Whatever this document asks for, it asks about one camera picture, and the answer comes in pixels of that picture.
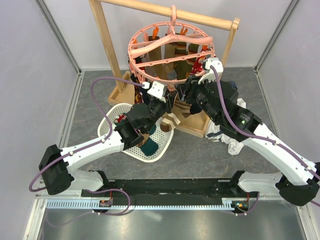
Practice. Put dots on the pink round clip hanger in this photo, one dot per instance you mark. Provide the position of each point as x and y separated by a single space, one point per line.
159 34

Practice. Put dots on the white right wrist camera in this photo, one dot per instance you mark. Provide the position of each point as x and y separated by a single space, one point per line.
213 68

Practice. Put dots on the olive striped hanging sock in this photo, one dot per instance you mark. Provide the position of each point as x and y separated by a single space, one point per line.
183 67

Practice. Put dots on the red christmas hanging sock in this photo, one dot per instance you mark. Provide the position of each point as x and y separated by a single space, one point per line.
198 65

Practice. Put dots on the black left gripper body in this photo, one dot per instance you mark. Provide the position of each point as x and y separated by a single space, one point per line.
156 110

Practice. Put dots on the black red argyle sock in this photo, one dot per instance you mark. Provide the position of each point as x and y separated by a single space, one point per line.
138 96

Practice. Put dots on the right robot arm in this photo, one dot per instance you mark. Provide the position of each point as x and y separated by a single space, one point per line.
297 179

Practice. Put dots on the wooden drying rack frame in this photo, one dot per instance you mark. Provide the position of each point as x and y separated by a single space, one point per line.
120 94

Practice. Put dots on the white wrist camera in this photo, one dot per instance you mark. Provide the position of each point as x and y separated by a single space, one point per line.
155 89
213 68

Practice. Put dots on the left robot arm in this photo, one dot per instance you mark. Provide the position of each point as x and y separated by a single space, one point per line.
60 168

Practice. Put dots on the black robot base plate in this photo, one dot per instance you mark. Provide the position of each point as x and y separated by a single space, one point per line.
174 190

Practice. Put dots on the white perforated plastic basket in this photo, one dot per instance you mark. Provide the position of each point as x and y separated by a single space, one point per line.
162 139

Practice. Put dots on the white cloth pile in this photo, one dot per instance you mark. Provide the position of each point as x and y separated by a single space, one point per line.
214 134

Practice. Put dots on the grey cable duct strip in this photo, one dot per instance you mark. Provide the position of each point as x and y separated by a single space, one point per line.
95 204

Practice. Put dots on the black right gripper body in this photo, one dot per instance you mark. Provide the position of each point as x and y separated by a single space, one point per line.
199 93

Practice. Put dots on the blue grey sock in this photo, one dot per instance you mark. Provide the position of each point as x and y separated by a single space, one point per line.
233 85

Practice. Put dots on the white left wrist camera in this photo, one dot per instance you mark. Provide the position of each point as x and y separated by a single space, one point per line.
155 89

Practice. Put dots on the beige ribbed hanging sock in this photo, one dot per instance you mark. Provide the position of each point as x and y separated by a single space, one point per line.
164 71

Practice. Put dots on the brown striped sock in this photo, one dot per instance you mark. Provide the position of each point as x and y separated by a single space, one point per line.
180 112

